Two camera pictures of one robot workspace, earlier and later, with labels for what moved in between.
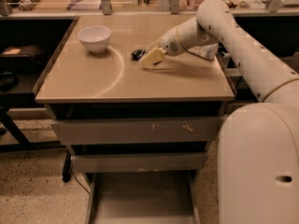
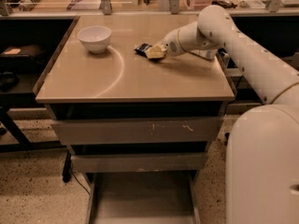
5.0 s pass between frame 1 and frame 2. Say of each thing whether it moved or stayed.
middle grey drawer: stayed
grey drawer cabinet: stayed
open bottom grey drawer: stayed
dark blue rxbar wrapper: moved
